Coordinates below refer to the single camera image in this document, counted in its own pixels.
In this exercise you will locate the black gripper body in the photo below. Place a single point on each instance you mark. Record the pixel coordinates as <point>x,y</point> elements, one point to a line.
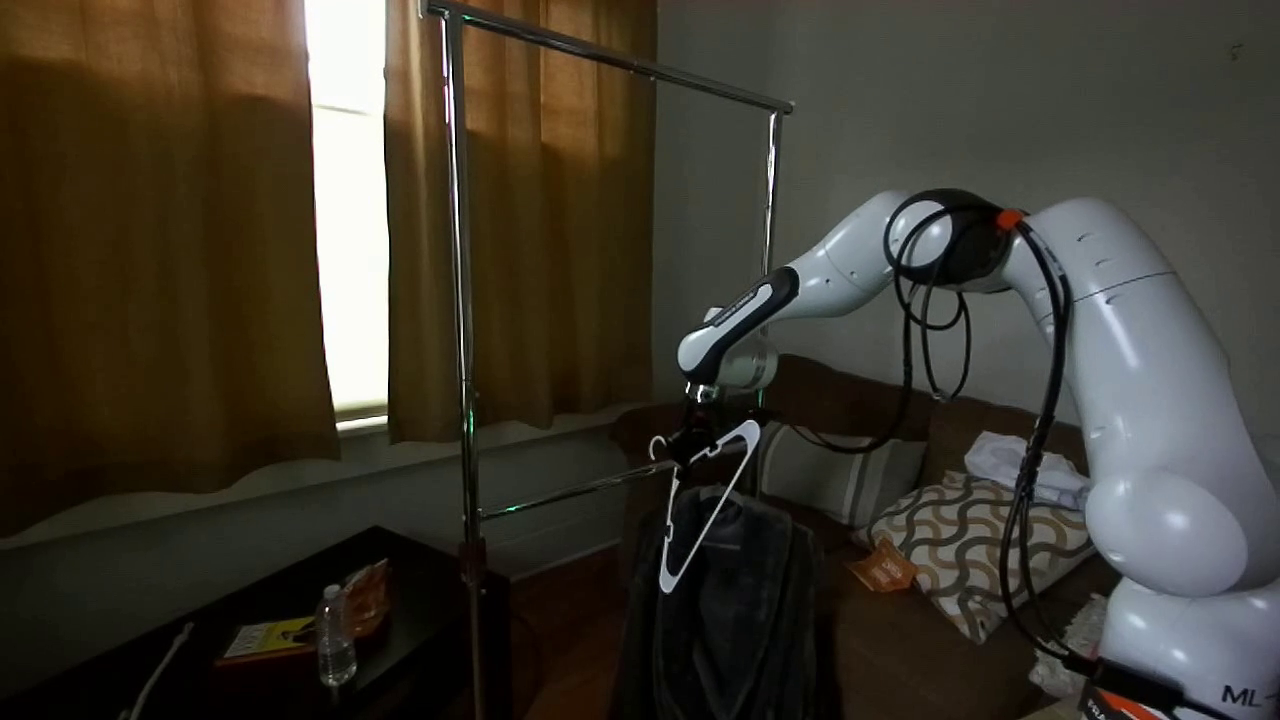
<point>712,406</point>

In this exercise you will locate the white plastic coat hanger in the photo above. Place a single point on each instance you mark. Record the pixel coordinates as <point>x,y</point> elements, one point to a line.
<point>706,524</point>

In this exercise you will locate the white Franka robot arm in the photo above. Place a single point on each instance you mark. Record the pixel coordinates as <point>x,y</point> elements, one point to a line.
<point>1163,400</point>

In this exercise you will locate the grey striped pillow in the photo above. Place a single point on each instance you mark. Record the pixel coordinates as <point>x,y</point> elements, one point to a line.
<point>843,472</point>

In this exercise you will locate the dark hanging garment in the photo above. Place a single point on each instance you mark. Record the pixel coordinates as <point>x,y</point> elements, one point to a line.
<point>744,624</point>

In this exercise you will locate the small orange packet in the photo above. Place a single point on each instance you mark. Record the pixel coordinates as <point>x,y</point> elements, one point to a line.
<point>881,569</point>

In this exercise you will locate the narrow brown curtain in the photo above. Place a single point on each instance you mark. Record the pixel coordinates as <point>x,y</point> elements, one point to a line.
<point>562,224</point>

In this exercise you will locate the wavy patterned pillow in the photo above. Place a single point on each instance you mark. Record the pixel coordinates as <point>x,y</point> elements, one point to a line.
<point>973,546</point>

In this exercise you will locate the brown sofa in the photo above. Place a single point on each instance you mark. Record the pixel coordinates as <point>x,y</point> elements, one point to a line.
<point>907,653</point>

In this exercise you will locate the metal garment rack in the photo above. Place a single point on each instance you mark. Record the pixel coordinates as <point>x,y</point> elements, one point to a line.
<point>463,266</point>

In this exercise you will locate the crumpled white cloth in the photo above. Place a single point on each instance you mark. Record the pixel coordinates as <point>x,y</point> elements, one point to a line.
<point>1014,465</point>

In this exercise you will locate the black low table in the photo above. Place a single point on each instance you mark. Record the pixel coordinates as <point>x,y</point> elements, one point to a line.
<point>415,666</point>

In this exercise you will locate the orange snack bag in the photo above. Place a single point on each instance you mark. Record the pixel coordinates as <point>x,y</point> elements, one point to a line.
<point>368,603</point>

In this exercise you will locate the clear plastic water bottle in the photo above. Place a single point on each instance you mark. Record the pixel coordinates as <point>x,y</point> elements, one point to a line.
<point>339,646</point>

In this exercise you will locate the bright window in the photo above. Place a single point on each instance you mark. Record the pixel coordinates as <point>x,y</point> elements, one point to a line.
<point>349,202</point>

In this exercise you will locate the white window ledge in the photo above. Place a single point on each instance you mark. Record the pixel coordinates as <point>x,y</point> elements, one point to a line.
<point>202,534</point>

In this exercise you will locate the wide brown curtain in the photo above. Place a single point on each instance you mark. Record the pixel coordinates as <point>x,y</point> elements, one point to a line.
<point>161,240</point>

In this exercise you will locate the thin pale rod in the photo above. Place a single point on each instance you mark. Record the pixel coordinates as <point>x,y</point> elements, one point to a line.
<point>157,666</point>

